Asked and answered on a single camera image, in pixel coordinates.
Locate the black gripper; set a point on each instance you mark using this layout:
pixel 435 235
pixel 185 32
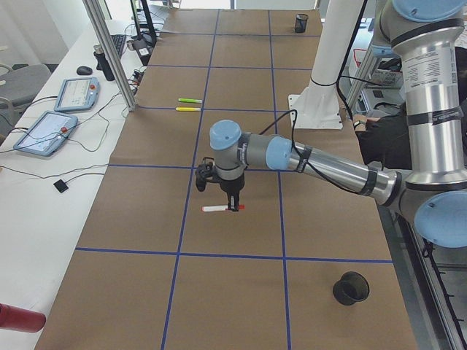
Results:
pixel 231 186

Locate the red marker pen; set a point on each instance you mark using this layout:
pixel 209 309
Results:
pixel 215 208

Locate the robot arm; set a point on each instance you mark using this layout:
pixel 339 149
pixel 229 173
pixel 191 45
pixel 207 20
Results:
pixel 433 195

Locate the brown paper table cover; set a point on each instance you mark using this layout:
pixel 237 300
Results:
pixel 151 270

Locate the yellow marker pen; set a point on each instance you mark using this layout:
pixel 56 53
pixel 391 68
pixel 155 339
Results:
pixel 187 109

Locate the green marker pen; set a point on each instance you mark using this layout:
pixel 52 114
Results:
pixel 190 100

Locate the black mesh cup left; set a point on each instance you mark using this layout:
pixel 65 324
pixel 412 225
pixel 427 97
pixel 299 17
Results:
pixel 351 288

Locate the black mesh cup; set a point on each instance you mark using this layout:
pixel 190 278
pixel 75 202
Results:
pixel 301 23
pixel 351 288

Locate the person in black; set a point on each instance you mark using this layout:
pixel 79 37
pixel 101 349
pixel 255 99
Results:
pixel 386 139

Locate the small black box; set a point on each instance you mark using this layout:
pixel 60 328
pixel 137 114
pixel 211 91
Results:
pixel 61 186

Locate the black mesh cup right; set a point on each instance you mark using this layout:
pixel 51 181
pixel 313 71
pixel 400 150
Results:
pixel 301 23

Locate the black water bottle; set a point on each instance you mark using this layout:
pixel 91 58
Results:
pixel 103 63

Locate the teach pendant far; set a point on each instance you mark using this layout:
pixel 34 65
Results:
pixel 77 94

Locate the teach pendant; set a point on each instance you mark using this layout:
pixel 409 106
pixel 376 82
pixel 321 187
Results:
pixel 77 94
pixel 47 134

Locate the black keyboard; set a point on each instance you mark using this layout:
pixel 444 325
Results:
pixel 119 41

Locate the teach pendant near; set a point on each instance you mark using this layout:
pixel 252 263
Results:
pixel 47 134

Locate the computer mouse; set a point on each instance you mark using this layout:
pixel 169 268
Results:
pixel 84 70

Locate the red water bottle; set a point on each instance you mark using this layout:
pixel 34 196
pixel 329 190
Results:
pixel 20 319

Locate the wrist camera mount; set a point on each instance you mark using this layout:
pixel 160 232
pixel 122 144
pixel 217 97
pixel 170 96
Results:
pixel 206 173

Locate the white camera pillar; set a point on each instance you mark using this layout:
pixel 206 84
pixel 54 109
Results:
pixel 317 107

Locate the aluminium frame post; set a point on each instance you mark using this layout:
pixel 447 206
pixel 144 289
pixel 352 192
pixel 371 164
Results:
pixel 98 21

